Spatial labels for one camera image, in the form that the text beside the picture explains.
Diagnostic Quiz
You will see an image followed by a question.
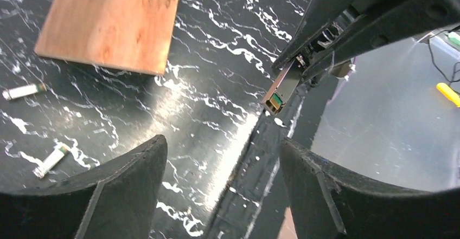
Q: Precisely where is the yellow tool outside table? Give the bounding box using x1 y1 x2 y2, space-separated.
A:
436 82 460 108

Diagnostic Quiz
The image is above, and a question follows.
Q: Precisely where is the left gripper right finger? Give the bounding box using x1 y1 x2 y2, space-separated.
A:
279 138 459 238

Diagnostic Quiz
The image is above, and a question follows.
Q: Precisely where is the wooden base board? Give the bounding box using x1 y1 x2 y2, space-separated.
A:
34 0 178 75

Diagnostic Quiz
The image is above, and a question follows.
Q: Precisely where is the silver sfp module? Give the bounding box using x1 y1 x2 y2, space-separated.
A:
262 55 306 115
33 143 71 179
2 83 47 101

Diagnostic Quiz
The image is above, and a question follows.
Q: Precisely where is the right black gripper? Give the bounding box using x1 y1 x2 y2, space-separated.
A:
272 0 459 80

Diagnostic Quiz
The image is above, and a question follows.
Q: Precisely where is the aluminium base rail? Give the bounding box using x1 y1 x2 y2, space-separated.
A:
204 83 336 238

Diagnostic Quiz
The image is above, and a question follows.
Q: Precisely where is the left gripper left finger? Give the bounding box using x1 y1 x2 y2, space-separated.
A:
1 134 168 238

